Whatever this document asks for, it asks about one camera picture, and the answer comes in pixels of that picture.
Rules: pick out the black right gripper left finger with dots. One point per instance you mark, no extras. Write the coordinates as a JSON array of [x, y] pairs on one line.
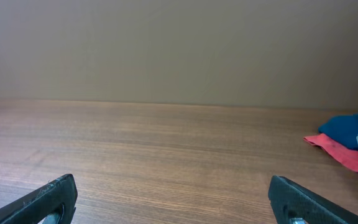
[[52, 203]]

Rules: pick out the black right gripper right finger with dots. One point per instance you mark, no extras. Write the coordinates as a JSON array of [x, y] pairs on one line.
[[292, 203]]

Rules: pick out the blue garment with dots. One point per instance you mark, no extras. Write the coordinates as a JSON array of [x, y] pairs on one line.
[[342, 129]]

